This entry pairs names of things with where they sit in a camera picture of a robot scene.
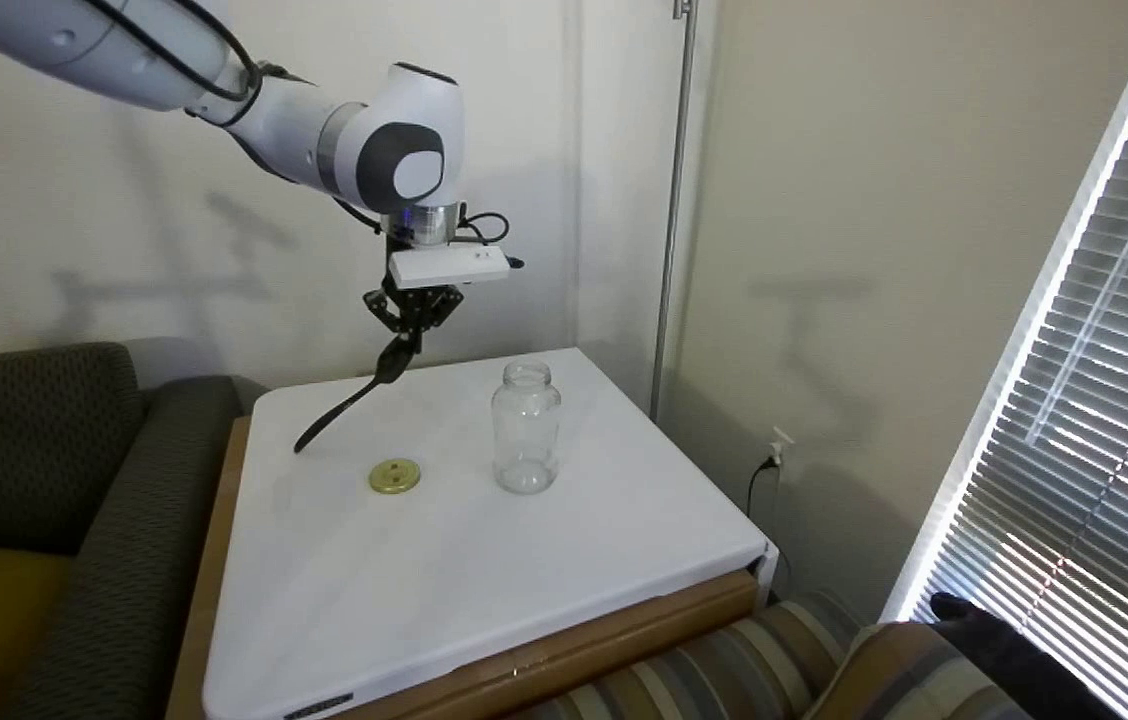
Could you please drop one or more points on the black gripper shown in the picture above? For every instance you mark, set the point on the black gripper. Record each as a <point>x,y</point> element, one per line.
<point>421,297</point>

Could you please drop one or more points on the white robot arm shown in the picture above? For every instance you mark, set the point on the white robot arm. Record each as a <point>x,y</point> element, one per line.
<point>327,127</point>

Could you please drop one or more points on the gold metal jar lid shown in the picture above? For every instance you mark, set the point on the gold metal jar lid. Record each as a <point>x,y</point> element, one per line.
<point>393,476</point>

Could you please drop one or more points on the clear glass jar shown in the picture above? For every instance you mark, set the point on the clear glass jar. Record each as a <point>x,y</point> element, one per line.
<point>527,440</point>

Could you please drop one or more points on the white board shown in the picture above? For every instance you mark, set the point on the white board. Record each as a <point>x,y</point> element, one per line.
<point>458,586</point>

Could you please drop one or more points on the thin metal pole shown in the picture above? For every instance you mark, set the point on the thin metal pole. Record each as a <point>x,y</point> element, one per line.
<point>673,215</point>

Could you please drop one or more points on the dark grey sofa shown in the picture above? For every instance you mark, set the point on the dark grey sofa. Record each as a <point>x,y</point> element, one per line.
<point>125,533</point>

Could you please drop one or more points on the striped sofa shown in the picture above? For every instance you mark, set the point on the striped sofa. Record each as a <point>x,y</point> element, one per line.
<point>708,674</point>

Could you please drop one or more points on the striped cushion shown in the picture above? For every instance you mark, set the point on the striped cushion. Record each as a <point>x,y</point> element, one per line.
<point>909,681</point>

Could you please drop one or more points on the white window blinds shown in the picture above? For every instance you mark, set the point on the white window blinds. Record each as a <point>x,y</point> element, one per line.
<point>1110,440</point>

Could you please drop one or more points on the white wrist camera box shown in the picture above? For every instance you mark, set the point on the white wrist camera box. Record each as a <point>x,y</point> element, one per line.
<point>450,264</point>

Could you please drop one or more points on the white wall outlet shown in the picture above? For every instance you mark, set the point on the white wall outlet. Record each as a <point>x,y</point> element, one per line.
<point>780,446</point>

